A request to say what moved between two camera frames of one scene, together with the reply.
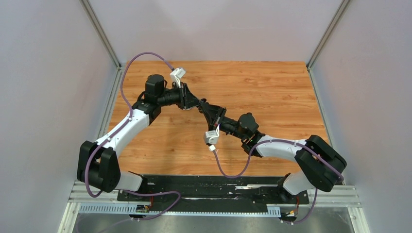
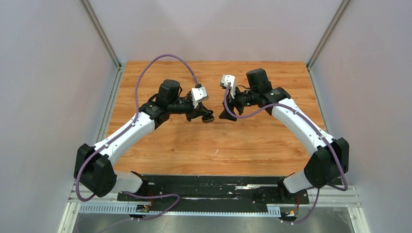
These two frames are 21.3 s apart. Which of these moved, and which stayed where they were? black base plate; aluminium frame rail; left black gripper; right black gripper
Moved: left black gripper; right black gripper
Stayed: aluminium frame rail; black base plate
